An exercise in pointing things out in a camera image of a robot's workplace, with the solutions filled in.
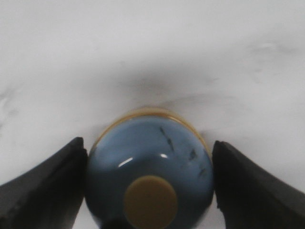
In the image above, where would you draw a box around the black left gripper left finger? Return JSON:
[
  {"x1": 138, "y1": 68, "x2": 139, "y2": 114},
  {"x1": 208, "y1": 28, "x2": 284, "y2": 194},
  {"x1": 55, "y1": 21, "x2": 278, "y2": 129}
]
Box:
[{"x1": 0, "y1": 137, "x2": 88, "y2": 229}]

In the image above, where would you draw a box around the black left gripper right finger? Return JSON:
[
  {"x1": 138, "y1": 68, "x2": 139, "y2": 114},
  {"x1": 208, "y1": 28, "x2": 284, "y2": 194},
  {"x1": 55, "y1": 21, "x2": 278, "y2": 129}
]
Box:
[{"x1": 212, "y1": 141, "x2": 305, "y2": 229}]

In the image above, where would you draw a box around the blue call bell cream base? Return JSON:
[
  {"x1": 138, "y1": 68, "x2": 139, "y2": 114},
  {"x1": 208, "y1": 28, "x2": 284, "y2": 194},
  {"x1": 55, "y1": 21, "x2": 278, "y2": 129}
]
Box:
[{"x1": 85, "y1": 107, "x2": 214, "y2": 229}]

